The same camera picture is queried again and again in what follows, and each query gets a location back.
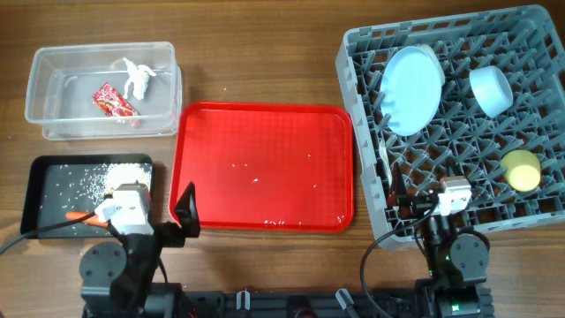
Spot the red snack wrapper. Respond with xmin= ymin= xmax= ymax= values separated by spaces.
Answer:
xmin=93 ymin=83 xmax=140 ymax=128

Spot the red plastic tray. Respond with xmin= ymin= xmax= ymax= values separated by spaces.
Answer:
xmin=169 ymin=102 xmax=354 ymax=232

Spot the spilled white rice pile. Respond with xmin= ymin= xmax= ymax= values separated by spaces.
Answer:
xmin=55 ymin=163 xmax=152 ymax=212

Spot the light blue bowl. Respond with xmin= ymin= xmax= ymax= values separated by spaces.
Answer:
xmin=469 ymin=65 xmax=514 ymax=117

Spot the orange carrot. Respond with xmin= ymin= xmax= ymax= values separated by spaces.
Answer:
xmin=65 ymin=211 xmax=108 ymax=228

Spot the black tray bin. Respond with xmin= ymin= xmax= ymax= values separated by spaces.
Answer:
xmin=20 ymin=154 xmax=154 ymax=239

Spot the light blue plate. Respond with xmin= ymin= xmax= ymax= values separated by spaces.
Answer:
xmin=380 ymin=45 xmax=443 ymax=136

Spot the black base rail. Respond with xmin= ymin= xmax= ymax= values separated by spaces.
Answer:
xmin=145 ymin=289 xmax=493 ymax=318

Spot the white tissue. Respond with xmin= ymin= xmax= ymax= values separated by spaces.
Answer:
xmin=123 ymin=57 xmax=156 ymax=100

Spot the grey dishwasher rack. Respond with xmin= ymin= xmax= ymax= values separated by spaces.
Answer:
xmin=335 ymin=5 xmax=564 ymax=249

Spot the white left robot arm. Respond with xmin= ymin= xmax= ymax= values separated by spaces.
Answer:
xmin=79 ymin=183 xmax=200 ymax=317

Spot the clear plastic bin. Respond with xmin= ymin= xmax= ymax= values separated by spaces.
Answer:
xmin=25 ymin=42 xmax=183 ymax=140

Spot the white plastic spoon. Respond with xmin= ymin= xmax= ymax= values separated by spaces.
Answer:
xmin=378 ymin=140 xmax=392 ymax=185

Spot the yellow plastic cup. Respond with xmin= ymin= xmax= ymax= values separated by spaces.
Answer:
xmin=501 ymin=150 xmax=541 ymax=192

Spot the mint green bowl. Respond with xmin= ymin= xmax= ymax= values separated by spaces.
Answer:
xmin=419 ymin=44 xmax=446 ymax=85

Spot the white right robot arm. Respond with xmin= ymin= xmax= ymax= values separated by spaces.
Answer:
xmin=387 ymin=163 xmax=494 ymax=317

